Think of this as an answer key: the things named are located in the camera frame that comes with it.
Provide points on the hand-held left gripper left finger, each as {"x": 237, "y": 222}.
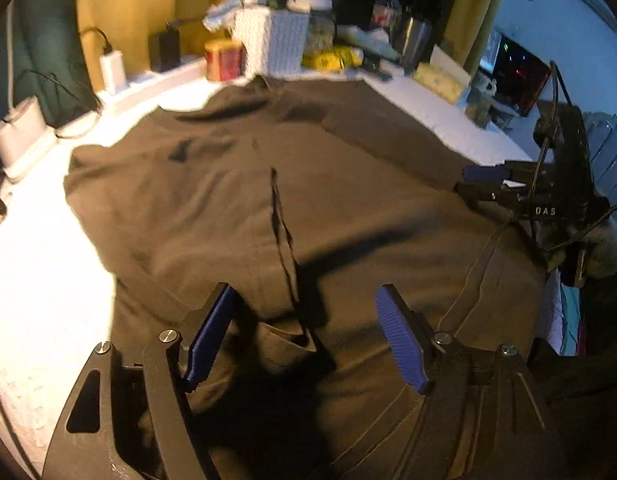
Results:
{"x": 208, "y": 335}

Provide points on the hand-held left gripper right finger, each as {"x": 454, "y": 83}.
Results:
{"x": 403, "y": 340}

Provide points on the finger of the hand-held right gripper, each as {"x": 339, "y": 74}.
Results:
{"x": 483, "y": 172}
{"x": 481, "y": 191}

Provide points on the dark brown t-shirt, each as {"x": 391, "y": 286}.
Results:
{"x": 363, "y": 185}

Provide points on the white radiator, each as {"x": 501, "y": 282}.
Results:
{"x": 608, "y": 140}

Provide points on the small greenish jar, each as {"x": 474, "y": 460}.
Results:
{"x": 481, "y": 105}

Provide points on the yellow sponge block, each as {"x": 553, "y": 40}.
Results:
{"x": 441, "y": 82}

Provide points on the dark monitor screen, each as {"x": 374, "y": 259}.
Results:
{"x": 518, "y": 75}

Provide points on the pink and teal cloth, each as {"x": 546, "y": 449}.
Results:
{"x": 568, "y": 320}

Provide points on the dark metal tumbler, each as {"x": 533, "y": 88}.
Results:
{"x": 413, "y": 42}

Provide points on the small black device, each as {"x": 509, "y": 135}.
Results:
{"x": 374, "y": 67}

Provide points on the yellow snack packet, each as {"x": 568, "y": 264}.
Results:
{"x": 333, "y": 59}

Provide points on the clear plastic water bottle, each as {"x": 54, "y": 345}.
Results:
{"x": 386, "y": 10}

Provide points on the white textured table cloth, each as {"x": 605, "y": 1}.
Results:
{"x": 28, "y": 260}

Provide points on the glass jar with white lid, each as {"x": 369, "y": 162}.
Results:
{"x": 318, "y": 27}

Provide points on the white perforated basket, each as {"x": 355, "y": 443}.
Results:
{"x": 278, "y": 42}

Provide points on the white power strip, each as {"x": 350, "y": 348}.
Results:
{"x": 158, "y": 80}

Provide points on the red tin can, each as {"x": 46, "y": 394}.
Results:
{"x": 224, "y": 60}

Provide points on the white charger plug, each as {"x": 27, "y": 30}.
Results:
{"x": 112, "y": 72}

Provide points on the white desk lamp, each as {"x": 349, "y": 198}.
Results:
{"x": 18, "y": 130}

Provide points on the black charger plug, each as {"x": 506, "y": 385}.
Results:
{"x": 164, "y": 52}

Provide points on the blue and white packets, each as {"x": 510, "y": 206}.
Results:
{"x": 238, "y": 2}

